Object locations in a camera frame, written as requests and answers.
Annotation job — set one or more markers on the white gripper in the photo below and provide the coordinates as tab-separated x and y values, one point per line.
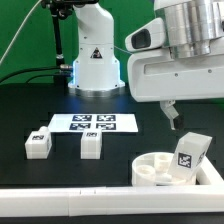
155	76

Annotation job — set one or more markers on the white round stool seat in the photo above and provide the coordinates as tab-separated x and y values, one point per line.
150	169

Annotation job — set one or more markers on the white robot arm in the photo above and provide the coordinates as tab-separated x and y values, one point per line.
179	55

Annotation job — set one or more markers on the white marker sheet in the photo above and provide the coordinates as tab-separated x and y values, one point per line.
106	122

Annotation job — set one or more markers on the white L-shaped fence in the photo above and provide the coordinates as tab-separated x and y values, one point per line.
205	193

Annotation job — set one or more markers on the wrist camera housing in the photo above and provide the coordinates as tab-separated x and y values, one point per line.
150	36

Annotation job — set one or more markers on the black camera stand pole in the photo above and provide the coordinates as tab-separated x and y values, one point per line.
61	10

